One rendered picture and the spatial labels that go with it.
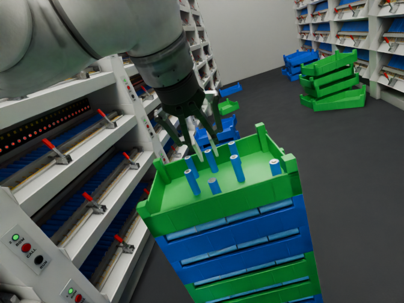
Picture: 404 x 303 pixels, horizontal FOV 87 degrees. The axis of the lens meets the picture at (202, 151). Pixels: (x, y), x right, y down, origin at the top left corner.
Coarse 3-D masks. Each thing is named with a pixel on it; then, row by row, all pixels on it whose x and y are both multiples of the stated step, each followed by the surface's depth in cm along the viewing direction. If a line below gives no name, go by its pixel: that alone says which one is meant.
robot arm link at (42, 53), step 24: (0, 0) 19; (24, 0) 20; (48, 0) 22; (0, 24) 19; (24, 24) 20; (48, 24) 23; (0, 48) 20; (24, 48) 21; (48, 48) 23; (72, 48) 25; (0, 72) 22; (24, 72) 23; (48, 72) 25; (72, 72) 28; (0, 96) 27
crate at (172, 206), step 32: (256, 128) 54; (160, 160) 56; (192, 160) 58; (224, 160) 58; (256, 160) 54; (288, 160) 36; (160, 192) 53; (192, 192) 51; (224, 192) 39; (256, 192) 39; (288, 192) 39; (160, 224) 41; (192, 224) 42
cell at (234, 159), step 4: (232, 156) 46; (236, 156) 46; (232, 160) 46; (236, 160) 46; (232, 164) 47; (236, 164) 46; (236, 168) 47; (240, 168) 47; (236, 172) 47; (240, 172) 47; (236, 176) 48; (240, 176) 48; (244, 176) 48; (240, 180) 48
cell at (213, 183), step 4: (208, 180) 41; (212, 180) 41; (216, 180) 41; (212, 184) 40; (216, 184) 41; (212, 188) 41; (216, 188) 41; (212, 192) 42; (216, 192) 41; (220, 192) 42
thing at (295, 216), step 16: (288, 208) 41; (304, 208) 41; (240, 224) 42; (256, 224) 42; (272, 224) 42; (288, 224) 43; (304, 224) 43; (160, 240) 43; (176, 240) 44; (192, 240) 44; (208, 240) 44; (224, 240) 44; (240, 240) 44; (176, 256) 45; (192, 256) 46
